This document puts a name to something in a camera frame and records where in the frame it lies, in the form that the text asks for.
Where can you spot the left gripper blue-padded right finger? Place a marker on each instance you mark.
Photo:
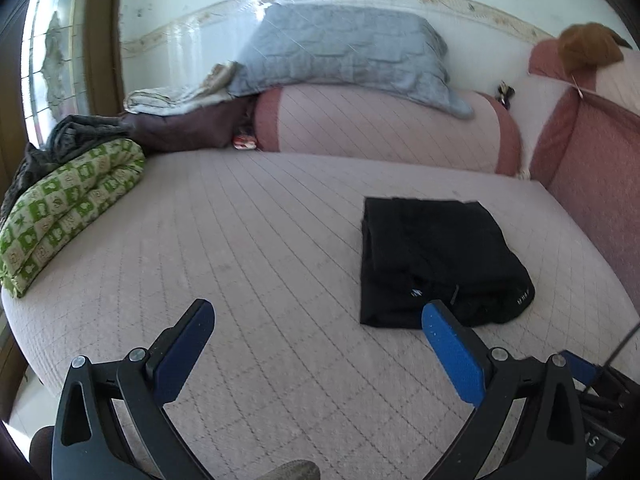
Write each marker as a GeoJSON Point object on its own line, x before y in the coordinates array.
{"type": "Point", "coordinates": [548, 441]}

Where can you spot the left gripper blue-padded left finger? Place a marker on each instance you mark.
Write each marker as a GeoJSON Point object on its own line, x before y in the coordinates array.
{"type": "Point", "coordinates": [111, 422]}

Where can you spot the black pants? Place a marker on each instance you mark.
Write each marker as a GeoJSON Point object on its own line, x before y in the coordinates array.
{"type": "Point", "coordinates": [418, 251]}

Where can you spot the dark grey clothing pile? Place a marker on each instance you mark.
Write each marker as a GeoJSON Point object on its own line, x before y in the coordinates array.
{"type": "Point", "coordinates": [70, 138]}

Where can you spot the green patterned quilt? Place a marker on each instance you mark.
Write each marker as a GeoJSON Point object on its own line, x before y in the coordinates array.
{"type": "Point", "coordinates": [60, 205]}

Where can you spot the red upholstered headboard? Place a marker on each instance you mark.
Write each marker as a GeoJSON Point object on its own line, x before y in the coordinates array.
{"type": "Point", "coordinates": [587, 153]}

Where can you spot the pink quilted mattress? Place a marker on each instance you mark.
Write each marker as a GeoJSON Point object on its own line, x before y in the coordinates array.
{"type": "Point", "coordinates": [273, 242]}

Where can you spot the small black dark object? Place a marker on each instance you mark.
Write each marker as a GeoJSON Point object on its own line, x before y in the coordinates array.
{"type": "Point", "coordinates": [504, 95]}

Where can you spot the red white small pouch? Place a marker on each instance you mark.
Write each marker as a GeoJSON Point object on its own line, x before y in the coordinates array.
{"type": "Point", "coordinates": [244, 142]}

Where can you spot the dark purple blanket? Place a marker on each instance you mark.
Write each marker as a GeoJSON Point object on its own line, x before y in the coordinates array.
{"type": "Point", "coordinates": [212, 126]}

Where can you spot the brown plush toy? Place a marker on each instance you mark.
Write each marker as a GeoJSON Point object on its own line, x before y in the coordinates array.
{"type": "Point", "coordinates": [590, 45]}

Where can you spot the pink bolster pillow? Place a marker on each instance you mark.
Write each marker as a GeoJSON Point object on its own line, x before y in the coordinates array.
{"type": "Point", "coordinates": [349, 121]}

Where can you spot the cream folded cloth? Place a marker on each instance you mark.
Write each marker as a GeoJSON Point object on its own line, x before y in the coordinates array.
{"type": "Point", "coordinates": [170, 101]}

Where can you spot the grey quilted blanket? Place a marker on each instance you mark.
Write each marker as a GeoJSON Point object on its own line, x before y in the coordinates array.
{"type": "Point", "coordinates": [395, 52]}

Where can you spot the window with wooden frame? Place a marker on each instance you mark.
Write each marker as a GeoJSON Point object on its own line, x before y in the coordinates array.
{"type": "Point", "coordinates": [58, 57]}

